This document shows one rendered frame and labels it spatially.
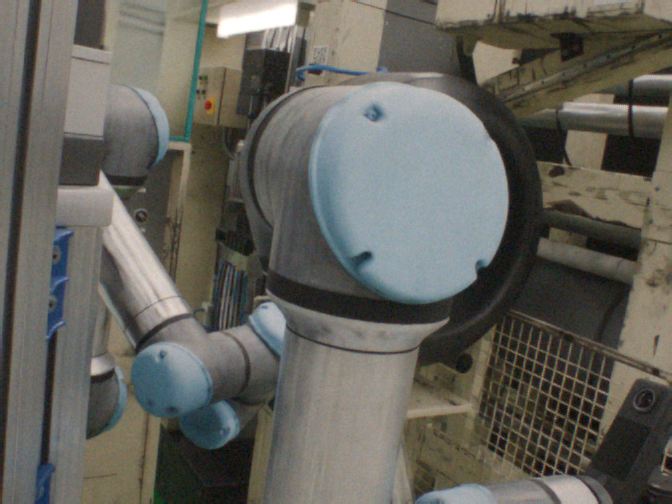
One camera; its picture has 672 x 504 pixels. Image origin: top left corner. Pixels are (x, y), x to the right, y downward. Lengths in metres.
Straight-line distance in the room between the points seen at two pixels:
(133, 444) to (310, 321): 1.55
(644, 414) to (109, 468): 1.51
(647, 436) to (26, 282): 0.53
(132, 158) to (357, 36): 0.85
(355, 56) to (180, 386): 1.14
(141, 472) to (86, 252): 1.35
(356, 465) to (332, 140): 0.19
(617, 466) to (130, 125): 0.71
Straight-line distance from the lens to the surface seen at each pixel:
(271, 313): 0.81
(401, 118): 0.37
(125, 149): 0.97
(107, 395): 1.10
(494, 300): 1.50
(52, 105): 0.57
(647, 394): 0.67
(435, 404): 1.55
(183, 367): 0.70
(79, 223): 0.66
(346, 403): 0.42
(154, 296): 0.75
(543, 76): 1.68
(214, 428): 0.86
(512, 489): 0.59
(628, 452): 0.66
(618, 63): 1.56
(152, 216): 1.80
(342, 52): 1.67
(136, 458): 1.95
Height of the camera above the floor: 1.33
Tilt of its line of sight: 9 degrees down
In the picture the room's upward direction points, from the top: 9 degrees clockwise
